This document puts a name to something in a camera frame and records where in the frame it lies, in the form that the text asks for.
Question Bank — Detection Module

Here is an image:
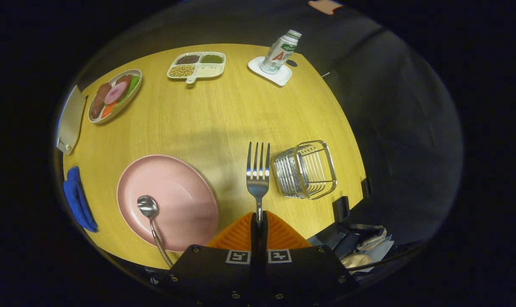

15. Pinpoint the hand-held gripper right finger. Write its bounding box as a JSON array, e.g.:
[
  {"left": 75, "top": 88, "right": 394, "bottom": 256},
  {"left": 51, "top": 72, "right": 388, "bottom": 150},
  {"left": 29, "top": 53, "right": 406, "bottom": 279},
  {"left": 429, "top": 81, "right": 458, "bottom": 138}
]
[{"left": 259, "top": 211, "right": 358, "bottom": 306}]

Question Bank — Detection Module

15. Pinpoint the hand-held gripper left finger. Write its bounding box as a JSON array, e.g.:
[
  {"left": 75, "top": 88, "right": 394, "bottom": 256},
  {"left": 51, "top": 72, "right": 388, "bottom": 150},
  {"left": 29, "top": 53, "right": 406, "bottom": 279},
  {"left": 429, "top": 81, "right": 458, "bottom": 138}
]
[{"left": 164, "top": 212, "right": 259, "bottom": 307}]

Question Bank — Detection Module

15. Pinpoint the fork with brown handle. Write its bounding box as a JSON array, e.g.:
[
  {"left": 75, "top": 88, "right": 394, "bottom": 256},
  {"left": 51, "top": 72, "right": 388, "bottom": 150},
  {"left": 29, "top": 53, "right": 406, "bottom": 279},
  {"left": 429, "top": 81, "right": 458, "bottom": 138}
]
[{"left": 246, "top": 142, "right": 271, "bottom": 224}]

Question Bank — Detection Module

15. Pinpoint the spoon with brown handle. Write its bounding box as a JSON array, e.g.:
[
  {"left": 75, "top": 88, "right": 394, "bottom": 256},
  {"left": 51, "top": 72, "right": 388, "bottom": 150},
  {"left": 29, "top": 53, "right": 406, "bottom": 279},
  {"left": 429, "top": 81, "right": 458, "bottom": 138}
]
[{"left": 137, "top": 195, "right": 174, "bottom": 268}]

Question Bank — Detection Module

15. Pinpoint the pale crumpled bag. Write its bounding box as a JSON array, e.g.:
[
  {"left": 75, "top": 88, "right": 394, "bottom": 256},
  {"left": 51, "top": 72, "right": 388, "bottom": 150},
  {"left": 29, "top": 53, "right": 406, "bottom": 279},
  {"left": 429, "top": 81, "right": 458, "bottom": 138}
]
[{"left": 341, "top": 224, "right": 395, "bottom": 269}]

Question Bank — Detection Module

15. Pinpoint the pink plate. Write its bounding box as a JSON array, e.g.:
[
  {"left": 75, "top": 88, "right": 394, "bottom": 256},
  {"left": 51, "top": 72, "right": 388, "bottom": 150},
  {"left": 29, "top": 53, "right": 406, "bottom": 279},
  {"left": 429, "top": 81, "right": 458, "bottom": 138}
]
[{"left": 116, "top": 154, "right": 219, "bottom": 252}]

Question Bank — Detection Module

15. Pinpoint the blue cloth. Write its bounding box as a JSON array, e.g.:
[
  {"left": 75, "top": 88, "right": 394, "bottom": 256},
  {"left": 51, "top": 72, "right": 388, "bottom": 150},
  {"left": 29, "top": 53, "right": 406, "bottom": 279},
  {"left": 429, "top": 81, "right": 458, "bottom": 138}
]
[{"left": 63, "top": 166, "right": 98, "bottom": 233}]

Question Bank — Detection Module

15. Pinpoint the white food plate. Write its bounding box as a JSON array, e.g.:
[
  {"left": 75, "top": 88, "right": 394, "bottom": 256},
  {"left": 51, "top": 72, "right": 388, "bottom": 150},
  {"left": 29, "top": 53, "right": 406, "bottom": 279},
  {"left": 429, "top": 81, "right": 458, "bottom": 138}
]
[{"left": 88, "top": 69, "right": 142, "bottom": 124}]

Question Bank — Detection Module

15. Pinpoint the white divided bean dish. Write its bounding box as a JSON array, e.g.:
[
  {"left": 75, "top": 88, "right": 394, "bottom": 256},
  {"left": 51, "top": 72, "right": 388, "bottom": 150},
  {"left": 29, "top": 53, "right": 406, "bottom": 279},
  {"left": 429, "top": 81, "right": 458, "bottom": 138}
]
[{"left": 167, "top": 52, "right": 226, "bottom": 84}]

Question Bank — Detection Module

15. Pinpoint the white coaster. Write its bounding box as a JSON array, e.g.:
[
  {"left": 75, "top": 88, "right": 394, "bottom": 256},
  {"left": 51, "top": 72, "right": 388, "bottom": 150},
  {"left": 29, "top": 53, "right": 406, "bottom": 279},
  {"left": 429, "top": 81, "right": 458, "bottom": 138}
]
[{"left": 248, "top": 56, "right": 293, "bottom": 87}]

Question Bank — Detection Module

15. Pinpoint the green lettuce leaf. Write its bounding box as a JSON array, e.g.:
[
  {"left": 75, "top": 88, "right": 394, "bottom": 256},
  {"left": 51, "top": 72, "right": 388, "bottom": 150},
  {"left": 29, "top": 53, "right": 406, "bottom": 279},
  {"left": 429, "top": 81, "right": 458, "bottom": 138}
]
[{"left": 125, "top": 75, "right": 140, "bottom": 98}]

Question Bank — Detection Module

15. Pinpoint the pink ham slice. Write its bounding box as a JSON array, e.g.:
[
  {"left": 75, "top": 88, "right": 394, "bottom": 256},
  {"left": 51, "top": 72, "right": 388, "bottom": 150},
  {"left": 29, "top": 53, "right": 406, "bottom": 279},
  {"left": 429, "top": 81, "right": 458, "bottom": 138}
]
[{"left": 104, "top": 81, "right": 128, "bottom": 105}]

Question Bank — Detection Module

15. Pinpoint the white toaster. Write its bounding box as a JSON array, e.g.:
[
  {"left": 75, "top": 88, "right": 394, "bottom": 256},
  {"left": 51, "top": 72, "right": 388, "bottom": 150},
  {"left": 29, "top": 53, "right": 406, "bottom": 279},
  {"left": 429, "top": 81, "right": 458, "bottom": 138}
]
[{"left": 55, "top": 85, "right": 87, "bottom": 155}]

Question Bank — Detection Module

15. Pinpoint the white drink bottle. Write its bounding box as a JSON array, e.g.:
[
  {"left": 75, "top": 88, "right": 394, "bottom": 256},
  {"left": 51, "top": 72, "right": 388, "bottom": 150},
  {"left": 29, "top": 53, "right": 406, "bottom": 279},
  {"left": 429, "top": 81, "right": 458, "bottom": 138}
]
[{"left": 260, "top": 29, "right": 302, "bottom": 75}]

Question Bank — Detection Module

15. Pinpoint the silver wire basket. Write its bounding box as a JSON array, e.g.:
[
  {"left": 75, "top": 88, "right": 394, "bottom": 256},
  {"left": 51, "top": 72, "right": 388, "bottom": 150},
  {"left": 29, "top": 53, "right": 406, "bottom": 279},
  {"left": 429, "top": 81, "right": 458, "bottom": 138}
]
[{"left": 271, "top": 140, "right": 337, "bottom": 200}]

